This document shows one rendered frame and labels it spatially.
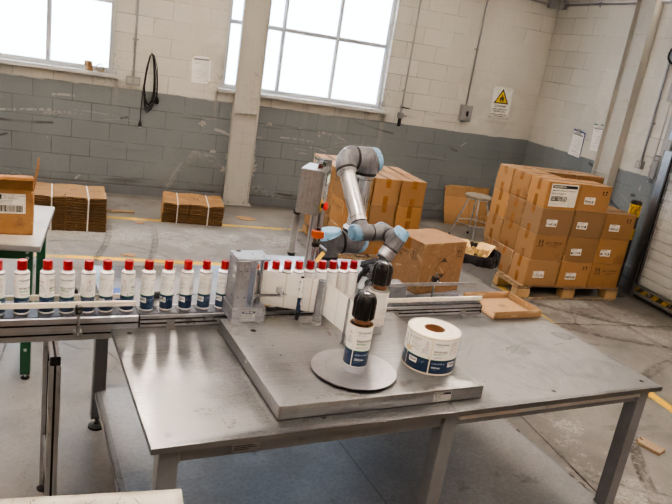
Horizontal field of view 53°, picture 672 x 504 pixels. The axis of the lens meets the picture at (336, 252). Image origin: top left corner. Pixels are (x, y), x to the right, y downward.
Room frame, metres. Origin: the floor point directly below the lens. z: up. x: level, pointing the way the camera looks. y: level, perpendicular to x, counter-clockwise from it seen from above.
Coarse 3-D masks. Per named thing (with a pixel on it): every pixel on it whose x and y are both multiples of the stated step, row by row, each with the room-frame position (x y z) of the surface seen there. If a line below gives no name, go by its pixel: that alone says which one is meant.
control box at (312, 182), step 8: (304, 168) 2.72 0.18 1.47; (312, 168) 2.74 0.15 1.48; (328, 168) 2.84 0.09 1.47; (304, 176) 2.72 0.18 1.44; (312, 176) 2.72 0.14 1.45; (320, 176) 2.71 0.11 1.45; (304, 184) 2.72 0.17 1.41; (312, 184) 2.72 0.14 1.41; (320, 184) 2.71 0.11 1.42; (328, 184) 2.86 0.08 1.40; (304, 192) 2.72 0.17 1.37; (312, 192) 2.72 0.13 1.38; (320, 192) 2.72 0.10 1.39; (304, 200) 2.72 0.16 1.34; (312, 200) 2.72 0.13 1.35; (320, 200) 2.72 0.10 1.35; (296, 208) 2.72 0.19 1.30; (304, 208) 2.72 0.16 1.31; (312, 208) 2.72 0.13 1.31; (320, 208) 2.74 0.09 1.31
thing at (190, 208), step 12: (168, 192) 7.13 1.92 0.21; (168, 204) 6.68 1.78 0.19; (180, 204) 6.72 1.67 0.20; (192, 204) 6.77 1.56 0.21; (204, 204) 6.88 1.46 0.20; (216, 204) 6.97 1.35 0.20; (168, 216) 6.70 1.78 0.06; (180, 216) 6.73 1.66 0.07; (192, 216) 6.76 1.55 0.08; (204, 216) 6.79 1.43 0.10; (216, 216) 6.82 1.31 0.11
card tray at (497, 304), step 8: (488, 296) 3.36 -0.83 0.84; (496, 296) 3.39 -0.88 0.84; (504, 296) 3.42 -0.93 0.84; (512, 296) 3.39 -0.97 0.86; (488, 304) 3.26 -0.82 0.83; (496, 304) 3.28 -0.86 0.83; (504, 304) 3.30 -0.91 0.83; (512, 304) 3.32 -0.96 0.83; (520, 304) 3.33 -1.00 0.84; (528, 304) 3.28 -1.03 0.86; (488, 312) 3.14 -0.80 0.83; (496, 312) 3.07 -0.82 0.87; (504, 312) 3.09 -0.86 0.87; (512, 312) 3.11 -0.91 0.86; (520, 312) 3.14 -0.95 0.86; (528, 312) 3.16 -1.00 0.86; (536, 312) 3.19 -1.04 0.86
